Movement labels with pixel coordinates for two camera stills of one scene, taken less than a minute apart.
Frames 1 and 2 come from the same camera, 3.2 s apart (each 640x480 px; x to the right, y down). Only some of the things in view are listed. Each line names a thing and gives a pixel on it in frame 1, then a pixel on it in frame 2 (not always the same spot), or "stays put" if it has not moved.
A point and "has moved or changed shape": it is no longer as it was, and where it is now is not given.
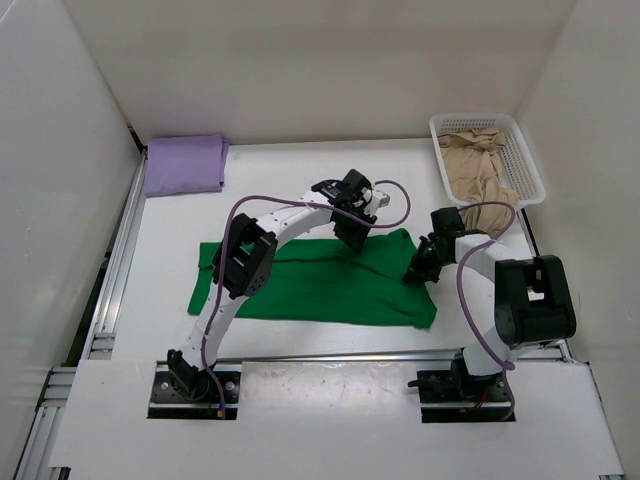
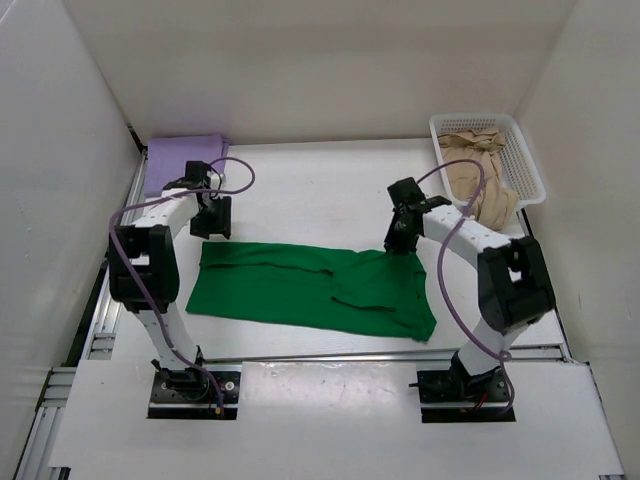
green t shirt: x=324 y=279 has moved or changed shape
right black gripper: x=417 y=271 -> x=393 y=243
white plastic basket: x=518 y=169 stays put
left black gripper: x=354 y=240 -> x=221 y=225
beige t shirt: x=471 y=169 stays put
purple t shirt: x=185 y=164 stays put
